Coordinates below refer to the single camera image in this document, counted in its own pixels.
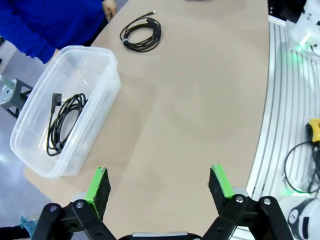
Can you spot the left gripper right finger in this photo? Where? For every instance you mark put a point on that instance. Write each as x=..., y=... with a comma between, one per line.
x=221, y=192

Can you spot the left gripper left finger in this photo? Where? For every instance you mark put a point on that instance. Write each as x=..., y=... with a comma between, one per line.
x=96, y=195

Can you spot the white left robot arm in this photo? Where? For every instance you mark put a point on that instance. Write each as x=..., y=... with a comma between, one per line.
x=307, y=220

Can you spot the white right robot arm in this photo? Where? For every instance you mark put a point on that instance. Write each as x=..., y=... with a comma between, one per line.
x=310, y=15

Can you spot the person's left hand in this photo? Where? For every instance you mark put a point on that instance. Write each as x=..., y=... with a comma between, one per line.
x=110, y=7

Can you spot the person in dark clothes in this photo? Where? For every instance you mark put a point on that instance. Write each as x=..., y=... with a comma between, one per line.
x=27, y=222

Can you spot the yellow emergency stop button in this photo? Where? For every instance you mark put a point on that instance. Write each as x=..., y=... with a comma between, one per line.
x=315, y=130

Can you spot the translucent plastic storage bin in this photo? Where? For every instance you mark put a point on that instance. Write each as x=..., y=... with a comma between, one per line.
x=75, y=75

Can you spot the grey step stool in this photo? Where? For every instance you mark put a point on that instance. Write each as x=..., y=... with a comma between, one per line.
x=10, y=90

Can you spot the person in blue hoodie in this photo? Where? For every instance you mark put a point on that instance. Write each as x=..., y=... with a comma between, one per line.
x=37, y=20

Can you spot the white ribbed base plate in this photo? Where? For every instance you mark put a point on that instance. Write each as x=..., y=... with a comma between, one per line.
x=275, y=100

